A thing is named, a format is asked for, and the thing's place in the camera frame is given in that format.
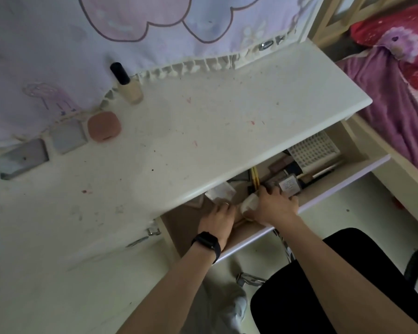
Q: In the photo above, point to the purple drawer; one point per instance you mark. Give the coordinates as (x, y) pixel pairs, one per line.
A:
(183, 222)

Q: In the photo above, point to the black office chair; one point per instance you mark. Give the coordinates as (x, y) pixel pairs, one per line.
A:
(292, 309)

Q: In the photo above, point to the red floral pillow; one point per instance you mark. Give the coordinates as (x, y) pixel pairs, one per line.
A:
(386, 20)

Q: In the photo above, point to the small grey square palette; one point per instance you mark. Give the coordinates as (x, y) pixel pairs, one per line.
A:
(68, 136)

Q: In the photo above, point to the wooden bed frame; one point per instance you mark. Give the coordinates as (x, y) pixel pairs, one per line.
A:
(397, 173)

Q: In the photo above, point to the person's left hand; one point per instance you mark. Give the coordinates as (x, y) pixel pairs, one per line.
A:
(217, 222)

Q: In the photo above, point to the person's right forearm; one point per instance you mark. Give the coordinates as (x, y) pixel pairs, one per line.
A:
(334, 267)

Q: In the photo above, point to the person's right hand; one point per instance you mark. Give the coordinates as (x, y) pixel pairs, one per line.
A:
(275, 208)

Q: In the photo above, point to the silver oval metal fitting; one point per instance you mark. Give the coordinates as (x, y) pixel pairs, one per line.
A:
(265, 45)

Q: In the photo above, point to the foundation bottle black cap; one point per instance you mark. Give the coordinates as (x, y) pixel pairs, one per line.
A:
(130, 90)

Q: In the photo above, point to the false eyelash tray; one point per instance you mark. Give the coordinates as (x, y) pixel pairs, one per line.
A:
(313, 151)

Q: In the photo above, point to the large grey square palette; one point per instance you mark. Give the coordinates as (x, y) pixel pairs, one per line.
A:
(22, 159)

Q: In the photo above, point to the pink rounded compact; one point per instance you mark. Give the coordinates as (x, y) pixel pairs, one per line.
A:
(103, 126)

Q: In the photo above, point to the black smartwatch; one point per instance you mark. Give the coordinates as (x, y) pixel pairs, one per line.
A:
(207, 243)

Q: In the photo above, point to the person's left forearm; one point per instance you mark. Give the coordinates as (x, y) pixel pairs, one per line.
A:
(167, 295)

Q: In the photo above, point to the clear square palette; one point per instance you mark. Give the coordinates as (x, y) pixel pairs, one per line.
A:
(220, 192)

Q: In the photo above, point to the purple bed sheet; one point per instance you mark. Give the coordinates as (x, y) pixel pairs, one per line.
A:
(386, 93)

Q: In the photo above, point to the white dressing table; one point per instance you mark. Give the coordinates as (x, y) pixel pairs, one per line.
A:
(212, 128)

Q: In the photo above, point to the pink cartoon cloth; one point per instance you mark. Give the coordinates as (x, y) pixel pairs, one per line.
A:
(55, 48)

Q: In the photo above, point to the peach pump bottle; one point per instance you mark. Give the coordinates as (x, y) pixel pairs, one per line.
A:
(249, 205)

